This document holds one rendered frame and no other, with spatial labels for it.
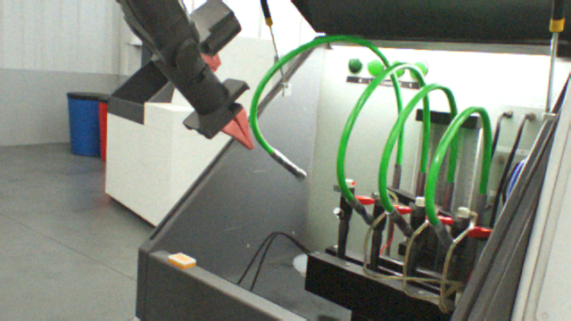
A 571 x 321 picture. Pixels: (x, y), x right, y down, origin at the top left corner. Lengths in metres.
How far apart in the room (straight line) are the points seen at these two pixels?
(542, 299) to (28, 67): 7.36
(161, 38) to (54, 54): 7.40
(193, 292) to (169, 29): 0.57
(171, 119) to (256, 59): 0.83
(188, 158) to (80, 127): 3.37
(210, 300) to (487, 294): 0.49
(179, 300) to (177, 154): 2.81
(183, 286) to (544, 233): 0.65
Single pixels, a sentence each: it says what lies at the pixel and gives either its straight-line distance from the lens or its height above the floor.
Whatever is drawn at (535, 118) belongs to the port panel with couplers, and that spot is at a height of 1.30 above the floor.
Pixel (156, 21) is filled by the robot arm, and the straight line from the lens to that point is 0.61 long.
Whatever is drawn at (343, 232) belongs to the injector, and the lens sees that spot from 1.09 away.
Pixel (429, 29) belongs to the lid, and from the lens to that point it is 1.30.
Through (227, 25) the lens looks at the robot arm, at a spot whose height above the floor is 1.41.
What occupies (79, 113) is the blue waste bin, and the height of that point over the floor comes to 0.54.
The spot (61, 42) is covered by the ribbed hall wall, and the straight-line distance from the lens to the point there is 8.04.
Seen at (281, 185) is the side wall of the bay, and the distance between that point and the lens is 1.39.
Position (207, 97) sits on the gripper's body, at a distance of 0.75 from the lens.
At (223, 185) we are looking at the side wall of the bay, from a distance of 1.24.
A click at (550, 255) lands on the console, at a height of 1.11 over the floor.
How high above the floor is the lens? 1.36
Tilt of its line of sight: 10 degrees down
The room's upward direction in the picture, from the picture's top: 5 degrees clockwise
